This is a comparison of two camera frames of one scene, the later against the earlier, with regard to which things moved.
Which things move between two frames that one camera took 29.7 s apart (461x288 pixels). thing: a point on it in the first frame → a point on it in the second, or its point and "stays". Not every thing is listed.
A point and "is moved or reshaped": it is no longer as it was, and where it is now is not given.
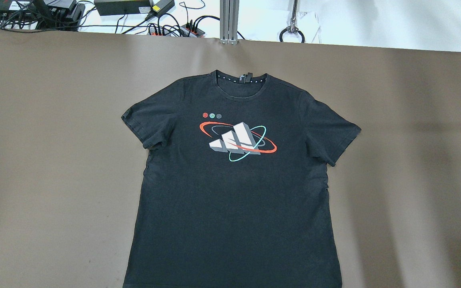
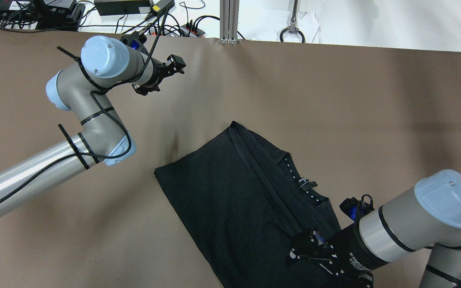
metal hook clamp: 292,29 stays
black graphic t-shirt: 233,192 is moved or reshaped
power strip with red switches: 187,31 stays
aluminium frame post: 229,15 stays
